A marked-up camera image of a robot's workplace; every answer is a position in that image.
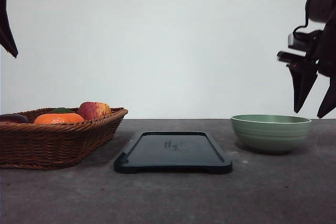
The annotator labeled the green avocado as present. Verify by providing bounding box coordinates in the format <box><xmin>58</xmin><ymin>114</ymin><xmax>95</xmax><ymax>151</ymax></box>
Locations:
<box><xmin>51</xmin><ymin>108</ymin><xmax>74</xmax><ymax>113</ymax></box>

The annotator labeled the red yellow apple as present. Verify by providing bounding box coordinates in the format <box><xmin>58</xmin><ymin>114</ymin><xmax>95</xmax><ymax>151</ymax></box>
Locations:
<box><xmin>79</xmin><ymin>102</ymin><xmax>111</xmax><ymax>120</ymax></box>

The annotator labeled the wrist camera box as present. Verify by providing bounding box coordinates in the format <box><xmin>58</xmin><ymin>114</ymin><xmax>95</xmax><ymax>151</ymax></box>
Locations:
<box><xmin>288</xmin><ymin>30</ymin><xmax>323</xmax><ymax>49</ymax></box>

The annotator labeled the dark purple fruit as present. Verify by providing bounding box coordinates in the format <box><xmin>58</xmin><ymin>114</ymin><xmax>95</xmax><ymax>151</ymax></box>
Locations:
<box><xmin>0</xmin><ymin>114</ymin><xmax>27</xmax><ymax>124</ymax></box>

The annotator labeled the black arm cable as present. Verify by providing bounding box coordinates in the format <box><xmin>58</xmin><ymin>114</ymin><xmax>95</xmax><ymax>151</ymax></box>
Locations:
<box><xmin>292</xmin><ymin>0</ymin><xmax>308</xmax><ymax>36</ymax></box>

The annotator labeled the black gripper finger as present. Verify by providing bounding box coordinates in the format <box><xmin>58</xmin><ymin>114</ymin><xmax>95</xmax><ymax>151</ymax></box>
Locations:
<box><xmin>0</xmin><ymin>0</ymin><xmax>19</xmax><ymax>58</ymax></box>

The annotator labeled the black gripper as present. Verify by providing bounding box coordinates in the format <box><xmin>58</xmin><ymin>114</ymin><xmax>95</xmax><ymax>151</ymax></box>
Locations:
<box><xmin>277</xmin><ymin>17</ymin><xmax>336</xmax><ymax>119</ymax></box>

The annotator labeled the brown wicker basket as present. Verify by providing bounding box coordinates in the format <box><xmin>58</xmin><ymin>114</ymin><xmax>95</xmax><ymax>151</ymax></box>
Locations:
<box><xmin>0</xmin><ymin>108</ymin><xmax>128</xmax><ymax>170</ymax></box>

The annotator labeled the dark teal rectangular tray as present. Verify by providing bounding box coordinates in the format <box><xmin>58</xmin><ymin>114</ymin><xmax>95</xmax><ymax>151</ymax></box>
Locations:
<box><xmin>114</xmin><ymin>132</ymin><xmax>233</xmax><ymax>174</ymax></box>

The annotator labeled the light green ceramic bowl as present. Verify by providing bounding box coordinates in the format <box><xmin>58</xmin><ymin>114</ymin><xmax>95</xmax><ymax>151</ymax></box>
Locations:
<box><xmin>230</xmin><ymin>114</ymin><xmax>312</xmax><ymax>154</ymax></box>

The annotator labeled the orange fruit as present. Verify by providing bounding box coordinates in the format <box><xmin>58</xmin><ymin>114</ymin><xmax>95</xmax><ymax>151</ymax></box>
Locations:
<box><xmin>34</xmin><ymin>113</ymin><xmax>84</xmax><ymax>124</ymax></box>

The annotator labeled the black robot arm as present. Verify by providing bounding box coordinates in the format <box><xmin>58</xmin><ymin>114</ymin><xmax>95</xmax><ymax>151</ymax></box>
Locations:
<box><xmin>286</xmin><ymin>0</ymin><xmax>336</xmax><ymax>118</ymax></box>

